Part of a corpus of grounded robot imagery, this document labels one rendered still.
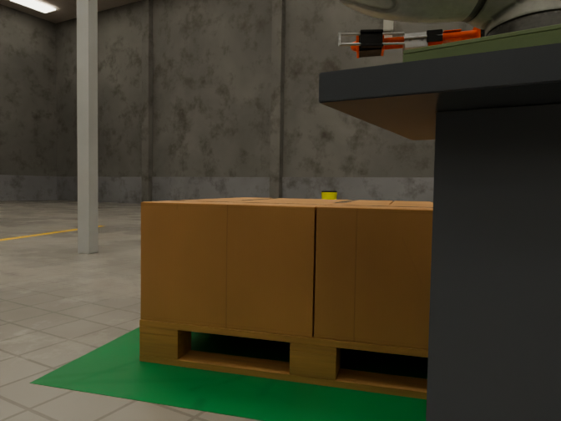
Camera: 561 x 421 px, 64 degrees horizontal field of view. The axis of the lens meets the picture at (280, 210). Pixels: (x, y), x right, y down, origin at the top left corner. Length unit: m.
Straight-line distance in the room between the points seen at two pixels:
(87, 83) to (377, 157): 8.19
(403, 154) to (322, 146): 2.12
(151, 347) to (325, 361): 0.59
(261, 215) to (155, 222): 0.37
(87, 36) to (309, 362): 3.57
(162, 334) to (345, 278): 0.65
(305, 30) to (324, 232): 11.53
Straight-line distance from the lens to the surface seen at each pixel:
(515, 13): 0.77
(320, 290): 1.39
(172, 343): 1.61
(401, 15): 0.76
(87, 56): 4.38
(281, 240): 1.40
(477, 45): 0.66
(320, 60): 12.32
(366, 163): 11.40
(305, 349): 1.45
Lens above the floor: 0.60
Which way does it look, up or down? 3 degrees down
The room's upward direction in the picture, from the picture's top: 1 degrees clockwise
